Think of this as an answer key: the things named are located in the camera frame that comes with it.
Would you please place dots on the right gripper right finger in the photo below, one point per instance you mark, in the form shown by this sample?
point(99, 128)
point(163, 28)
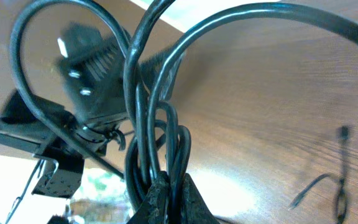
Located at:
point(193, 208)

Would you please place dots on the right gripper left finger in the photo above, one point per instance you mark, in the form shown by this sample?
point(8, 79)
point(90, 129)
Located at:
point(152, 209)

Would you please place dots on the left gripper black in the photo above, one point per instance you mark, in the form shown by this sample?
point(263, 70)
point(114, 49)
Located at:
point(93, 79)

